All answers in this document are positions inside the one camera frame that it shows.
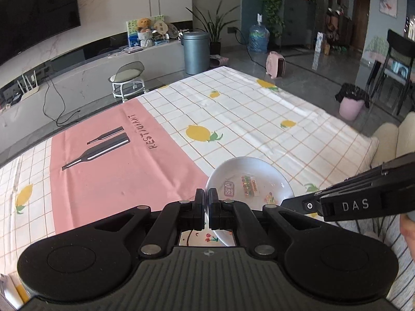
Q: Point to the teddy bear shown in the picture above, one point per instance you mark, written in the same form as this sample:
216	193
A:
144	33

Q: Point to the small white sticker dish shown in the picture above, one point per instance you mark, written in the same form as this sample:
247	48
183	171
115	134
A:
250	180

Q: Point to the white rolling stool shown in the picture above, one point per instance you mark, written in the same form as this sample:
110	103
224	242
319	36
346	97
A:
128	81

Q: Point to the blue water jug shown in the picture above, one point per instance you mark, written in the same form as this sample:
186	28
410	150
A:
258	37

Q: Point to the person right hand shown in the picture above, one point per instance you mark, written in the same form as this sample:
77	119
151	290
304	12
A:
407	229

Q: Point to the white fruity painted plate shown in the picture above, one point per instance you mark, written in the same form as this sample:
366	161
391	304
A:
207	238

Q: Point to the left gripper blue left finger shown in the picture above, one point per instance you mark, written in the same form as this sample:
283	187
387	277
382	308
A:
197	214

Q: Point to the potted green plant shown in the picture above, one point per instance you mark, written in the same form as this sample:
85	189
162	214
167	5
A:
213	24

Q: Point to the pink small heater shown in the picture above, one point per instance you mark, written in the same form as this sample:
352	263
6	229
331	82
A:
275	65

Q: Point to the lemon and pink tablecloth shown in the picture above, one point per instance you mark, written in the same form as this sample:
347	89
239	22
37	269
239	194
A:
65	203

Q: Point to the grey metal trash can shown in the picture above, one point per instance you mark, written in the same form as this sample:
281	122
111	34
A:
196	52

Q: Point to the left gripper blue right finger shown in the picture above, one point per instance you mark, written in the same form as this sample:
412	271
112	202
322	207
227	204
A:
217	217

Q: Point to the black wall television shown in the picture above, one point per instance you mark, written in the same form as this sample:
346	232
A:
25	23

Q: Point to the white wifi router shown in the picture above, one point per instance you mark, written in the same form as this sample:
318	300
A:
28	85

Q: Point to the pink bin with black bag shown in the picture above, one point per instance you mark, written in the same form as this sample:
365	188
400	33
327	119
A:
352	99

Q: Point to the black dining chair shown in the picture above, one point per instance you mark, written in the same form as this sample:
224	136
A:
398	64

